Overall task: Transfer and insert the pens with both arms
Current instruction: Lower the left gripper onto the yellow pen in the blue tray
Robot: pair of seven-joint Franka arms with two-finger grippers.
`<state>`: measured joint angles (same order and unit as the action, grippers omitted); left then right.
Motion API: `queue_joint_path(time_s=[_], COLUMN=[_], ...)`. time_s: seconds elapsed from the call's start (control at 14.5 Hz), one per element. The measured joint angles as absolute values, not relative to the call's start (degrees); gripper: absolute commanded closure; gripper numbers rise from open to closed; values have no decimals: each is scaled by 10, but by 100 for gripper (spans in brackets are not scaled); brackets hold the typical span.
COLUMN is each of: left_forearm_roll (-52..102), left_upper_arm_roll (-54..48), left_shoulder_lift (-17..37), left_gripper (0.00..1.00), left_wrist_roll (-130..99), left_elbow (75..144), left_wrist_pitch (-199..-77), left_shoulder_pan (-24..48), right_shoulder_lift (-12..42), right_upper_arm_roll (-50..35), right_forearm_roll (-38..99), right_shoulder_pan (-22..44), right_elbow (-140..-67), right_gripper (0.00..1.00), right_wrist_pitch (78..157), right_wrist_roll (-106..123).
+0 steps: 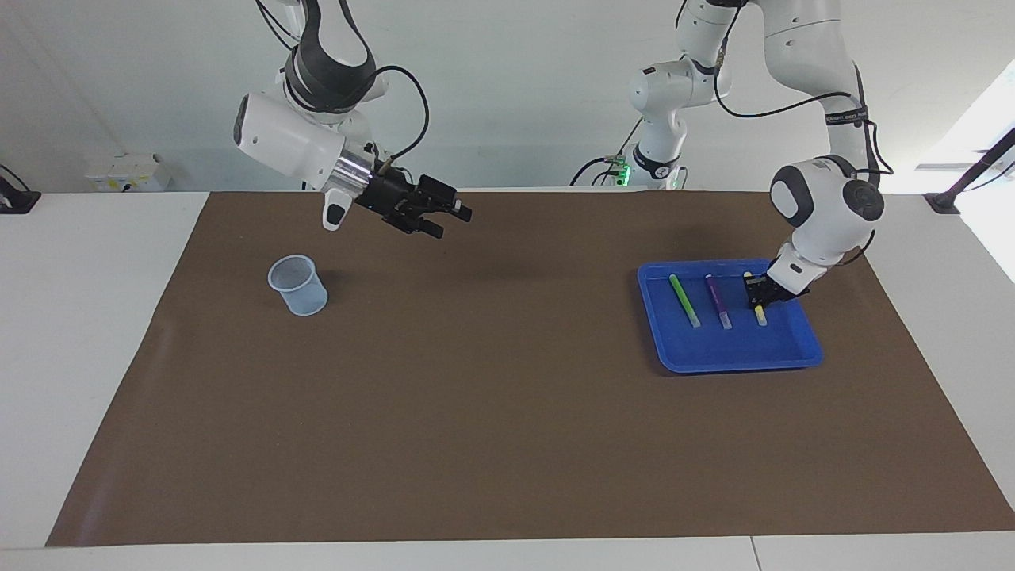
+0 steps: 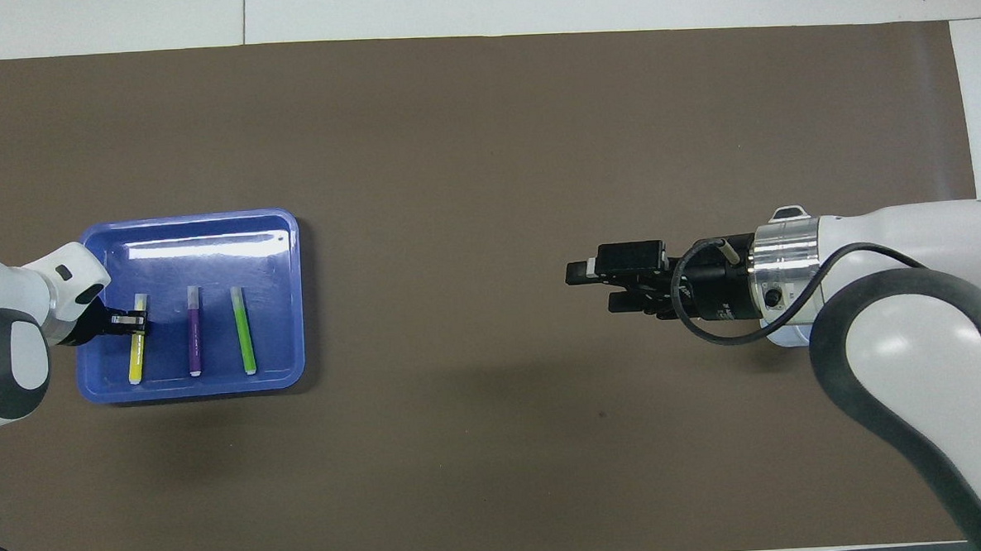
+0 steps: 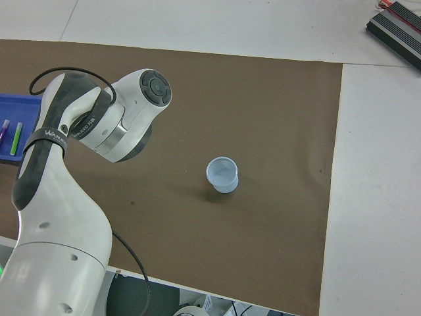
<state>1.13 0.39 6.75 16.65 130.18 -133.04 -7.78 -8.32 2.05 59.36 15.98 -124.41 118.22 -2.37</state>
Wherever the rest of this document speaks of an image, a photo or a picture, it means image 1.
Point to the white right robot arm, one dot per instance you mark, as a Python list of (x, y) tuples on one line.
[(277, 139)]

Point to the white power strip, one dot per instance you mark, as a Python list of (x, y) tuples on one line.
[(127, 174)]

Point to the small black table clamp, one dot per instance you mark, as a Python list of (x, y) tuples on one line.
[(12, 198)]

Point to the green pen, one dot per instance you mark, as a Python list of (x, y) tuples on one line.
[(686, 300)]

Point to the yellow pen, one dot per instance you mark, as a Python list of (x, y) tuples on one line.
[(762, 317)]

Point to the blue plastic tray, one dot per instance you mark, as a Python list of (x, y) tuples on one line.
[(737, 349)]

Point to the purple pen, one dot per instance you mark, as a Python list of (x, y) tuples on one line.
[(719, 301)]

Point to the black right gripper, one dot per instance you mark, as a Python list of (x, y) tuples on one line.
[(388, 198)]

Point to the black stand with pole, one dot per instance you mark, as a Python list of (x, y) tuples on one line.
[(947, 198)]

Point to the translucent plastic cup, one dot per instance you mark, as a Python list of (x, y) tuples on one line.
[(301, 295)]

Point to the brown table mat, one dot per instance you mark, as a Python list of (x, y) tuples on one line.
[(476, 412)]

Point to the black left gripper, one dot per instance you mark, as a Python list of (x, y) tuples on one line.
[(765, 289)]

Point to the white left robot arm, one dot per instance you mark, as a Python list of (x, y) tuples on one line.
[(825, 214)]

